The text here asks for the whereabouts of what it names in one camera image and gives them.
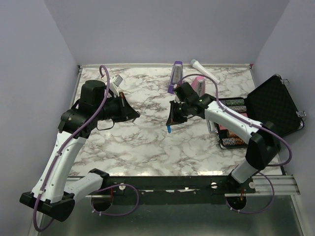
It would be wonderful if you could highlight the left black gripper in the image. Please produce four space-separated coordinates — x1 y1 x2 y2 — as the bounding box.
95 91 140 122

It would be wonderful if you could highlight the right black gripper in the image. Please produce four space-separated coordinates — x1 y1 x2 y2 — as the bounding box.
166 100 190 126

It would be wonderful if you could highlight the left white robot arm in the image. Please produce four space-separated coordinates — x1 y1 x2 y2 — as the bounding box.
20 80 140 222

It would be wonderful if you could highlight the purple metronome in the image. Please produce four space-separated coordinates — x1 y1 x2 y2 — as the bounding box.
167 61 183 94

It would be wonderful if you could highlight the pink metronome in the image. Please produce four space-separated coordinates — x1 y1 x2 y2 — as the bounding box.
191 76 206 97

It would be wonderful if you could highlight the white toy microphone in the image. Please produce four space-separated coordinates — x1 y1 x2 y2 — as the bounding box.
190 59 220 84

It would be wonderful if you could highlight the green poker chip roll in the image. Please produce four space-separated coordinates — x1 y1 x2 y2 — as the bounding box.
220 99 245 106

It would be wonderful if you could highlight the blue orange chip roll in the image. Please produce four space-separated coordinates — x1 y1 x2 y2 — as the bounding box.
222 138 246 147

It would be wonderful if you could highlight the orange poker chip roll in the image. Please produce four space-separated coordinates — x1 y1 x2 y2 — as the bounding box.
226 130 238 138

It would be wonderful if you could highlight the blue yellow chip roll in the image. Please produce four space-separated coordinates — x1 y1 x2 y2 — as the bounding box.
229 105 247 113

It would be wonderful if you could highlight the black poker chip case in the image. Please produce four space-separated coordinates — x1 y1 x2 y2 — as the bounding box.
220 74 304 138

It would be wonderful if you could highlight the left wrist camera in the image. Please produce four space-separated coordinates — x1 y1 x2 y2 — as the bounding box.
110 75 123 97

